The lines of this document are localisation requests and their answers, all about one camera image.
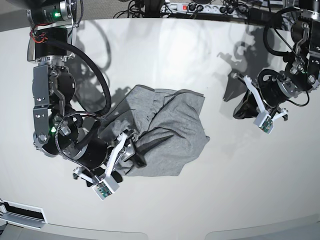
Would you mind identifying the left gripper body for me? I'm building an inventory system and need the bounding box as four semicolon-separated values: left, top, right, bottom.
258;69;288;118

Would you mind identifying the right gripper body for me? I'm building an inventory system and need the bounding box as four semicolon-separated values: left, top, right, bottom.
75;136;137;175

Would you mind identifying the grey t-shirt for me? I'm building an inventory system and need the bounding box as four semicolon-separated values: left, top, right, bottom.
98;85;210;177

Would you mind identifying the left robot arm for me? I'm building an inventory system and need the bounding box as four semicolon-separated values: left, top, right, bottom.
252;0;320;117

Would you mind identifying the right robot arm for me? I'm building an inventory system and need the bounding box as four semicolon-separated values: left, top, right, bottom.
27;0;147;189

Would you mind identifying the white power strip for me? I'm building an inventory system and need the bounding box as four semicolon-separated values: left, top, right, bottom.
160;2;249;17

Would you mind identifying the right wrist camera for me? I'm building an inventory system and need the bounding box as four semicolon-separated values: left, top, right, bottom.
91;175;120;201

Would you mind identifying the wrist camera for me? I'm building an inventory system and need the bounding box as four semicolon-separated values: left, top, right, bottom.
91;175;120;201
253;111;274;134

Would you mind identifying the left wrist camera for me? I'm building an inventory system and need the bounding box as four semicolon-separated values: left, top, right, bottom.
253;111;274;134

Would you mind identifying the white slotted bracket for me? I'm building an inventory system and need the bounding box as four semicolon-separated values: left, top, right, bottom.
0;199;48;230

